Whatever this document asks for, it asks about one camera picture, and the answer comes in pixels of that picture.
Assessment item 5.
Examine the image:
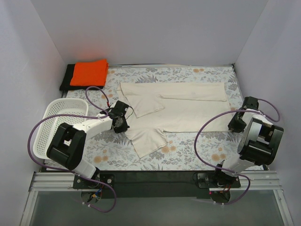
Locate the cream white t shirt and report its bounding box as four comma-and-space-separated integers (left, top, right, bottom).
117, 82, 230, 158

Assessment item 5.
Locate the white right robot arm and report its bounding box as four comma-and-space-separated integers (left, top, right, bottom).
213, 112, 284, 187

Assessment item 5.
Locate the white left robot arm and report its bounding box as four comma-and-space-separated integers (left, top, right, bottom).
47, 101, 130, 188

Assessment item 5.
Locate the floral patterned table cloth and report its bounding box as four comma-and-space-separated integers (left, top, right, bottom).
63, 66, 243, 170

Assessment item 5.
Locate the orange folded t shirt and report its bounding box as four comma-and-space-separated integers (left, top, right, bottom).
70, 59, 109, 87

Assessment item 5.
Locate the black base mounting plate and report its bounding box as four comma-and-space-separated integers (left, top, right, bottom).
72, 170, 241, 199

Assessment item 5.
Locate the white plastic laundry basket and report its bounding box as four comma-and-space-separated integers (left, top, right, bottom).
33, 98, 88, 159

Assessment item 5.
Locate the black folded t shirt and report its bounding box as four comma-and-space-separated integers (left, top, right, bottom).
59, 64, 104, 91

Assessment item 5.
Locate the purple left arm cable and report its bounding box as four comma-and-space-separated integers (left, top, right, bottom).
27, 86, 118, 213

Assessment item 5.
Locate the aluminium front frame rail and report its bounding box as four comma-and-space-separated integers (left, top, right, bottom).
30, 170, 282, 191

